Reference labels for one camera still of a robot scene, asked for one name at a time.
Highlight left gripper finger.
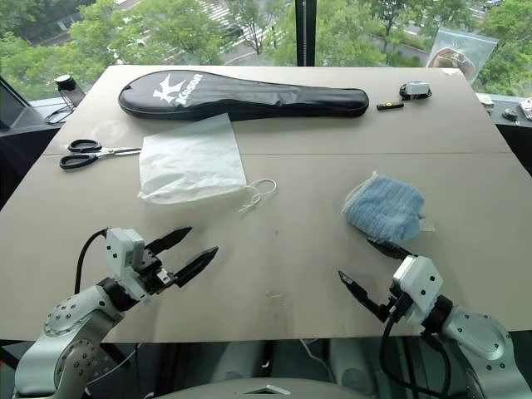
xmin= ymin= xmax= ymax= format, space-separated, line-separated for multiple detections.
xmin=171 ymin=246 xmax=219 ymax=289
xmin=145 ymin=226 xmax=194 ymax=255

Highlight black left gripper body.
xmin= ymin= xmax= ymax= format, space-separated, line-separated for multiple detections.
xmin=137 ymin=244 xmax=179 ymax=297

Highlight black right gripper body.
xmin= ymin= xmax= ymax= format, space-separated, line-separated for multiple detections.
xmin=373 ymin=283 xmax=412 ymax=325

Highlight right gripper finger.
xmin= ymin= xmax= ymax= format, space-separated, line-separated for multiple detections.
xmin=367 ymin=237 xmax=417 ymax=259
xmin=337 ymin=270 xmax=388 ymax=323

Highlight blue cloth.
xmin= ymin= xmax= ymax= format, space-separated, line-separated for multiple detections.
xmin=341 ymin=170 xmax=438 ymax=244

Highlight clear zip plastic bag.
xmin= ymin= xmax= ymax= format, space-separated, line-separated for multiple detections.
xmin=425 ymin=27 xmax=499 ymax=85

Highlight black racket cover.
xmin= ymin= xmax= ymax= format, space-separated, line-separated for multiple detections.
xmin=117 ymin=71 xmax=370 ymax=122

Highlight small white box device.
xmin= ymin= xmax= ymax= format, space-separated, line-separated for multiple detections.
xmin=399 ymin=81 xmax=433 ymax=101

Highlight black round device on stand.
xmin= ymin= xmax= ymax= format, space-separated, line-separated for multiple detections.
xmin=54 ymin=74 xmax=85 ymax=111

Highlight dark slanted panel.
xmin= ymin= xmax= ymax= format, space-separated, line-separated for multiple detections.
xmin=0 ymin=76 xmax=60 ymax=135

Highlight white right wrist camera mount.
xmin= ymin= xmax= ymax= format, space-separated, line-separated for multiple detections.
xmin=392 ymin=255 xmax=444 ymax=322

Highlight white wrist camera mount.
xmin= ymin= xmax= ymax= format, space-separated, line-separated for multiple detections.
xmin=105 ymin=227 xmax=149 ymax=301
xmin=392 ymin=255 xmax=444 ymax=322

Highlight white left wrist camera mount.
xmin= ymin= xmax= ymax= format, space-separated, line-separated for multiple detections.
xmin=105 ymin=227 xmax=149 ymax=301

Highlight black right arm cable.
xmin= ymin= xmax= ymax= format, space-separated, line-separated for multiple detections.
xmin=382 ymin=305 xmax=452 ymax=399

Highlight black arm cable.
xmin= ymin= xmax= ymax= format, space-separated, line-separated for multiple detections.
xmin=382 ymin=305 xmax=452 ymax=399
xmin=74 ymin=227 xmax=110 ymax=294

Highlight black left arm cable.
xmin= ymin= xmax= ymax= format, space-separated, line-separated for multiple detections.
xmin=74 ymin=227 xmax=110 ymax=294

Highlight white translucent drawstring bag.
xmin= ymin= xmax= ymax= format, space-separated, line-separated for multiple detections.
xmin=137 ymin=111 xmax=280 ymax=215

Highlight thin white cable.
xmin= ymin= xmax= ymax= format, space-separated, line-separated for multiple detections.
xmin=299 ymin=337 xmax=334 ymax=376

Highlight black-handled scissors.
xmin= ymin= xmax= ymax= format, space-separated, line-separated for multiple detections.
xmin=58 ymin=139 xmax=143 ymax=171

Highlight thin black cable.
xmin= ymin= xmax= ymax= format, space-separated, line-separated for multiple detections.
xmin=44 ymin=104 xmax=75 ymax=126

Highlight black window frame post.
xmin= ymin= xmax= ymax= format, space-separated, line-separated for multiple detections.
xmin=295 ymin=0 xmax=321 ymax=67

